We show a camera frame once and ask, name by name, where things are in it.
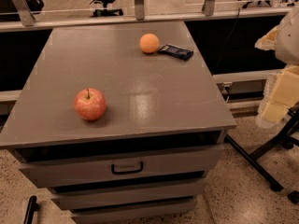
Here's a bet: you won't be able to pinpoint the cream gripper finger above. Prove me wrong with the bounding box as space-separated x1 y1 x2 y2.
261 66 299 123
255 27 278 50

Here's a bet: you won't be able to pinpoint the grey drawer cabinet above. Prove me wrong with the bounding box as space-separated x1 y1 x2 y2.
0 21 235 224

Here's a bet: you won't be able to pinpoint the black stand legs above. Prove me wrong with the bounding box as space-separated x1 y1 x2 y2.
224 111 299 206

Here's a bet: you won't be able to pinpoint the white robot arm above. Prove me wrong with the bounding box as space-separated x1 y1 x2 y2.
255 7 299 128

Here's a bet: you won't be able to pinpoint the dark blue rxbar wrapper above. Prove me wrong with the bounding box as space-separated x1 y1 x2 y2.
158 44 193 61

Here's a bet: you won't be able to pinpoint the orange fruit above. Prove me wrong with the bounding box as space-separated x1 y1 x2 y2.
139 34 159 53

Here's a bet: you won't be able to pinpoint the metal railing frame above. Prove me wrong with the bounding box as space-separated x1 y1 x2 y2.
0 0 296 33

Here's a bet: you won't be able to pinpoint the black object on floor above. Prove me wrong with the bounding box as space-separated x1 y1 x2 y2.
23 195 39 224

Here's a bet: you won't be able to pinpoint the red apple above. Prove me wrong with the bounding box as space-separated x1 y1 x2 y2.
74 88 107 121

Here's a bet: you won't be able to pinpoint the black drawer handle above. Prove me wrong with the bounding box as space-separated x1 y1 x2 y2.
111 161 144 175

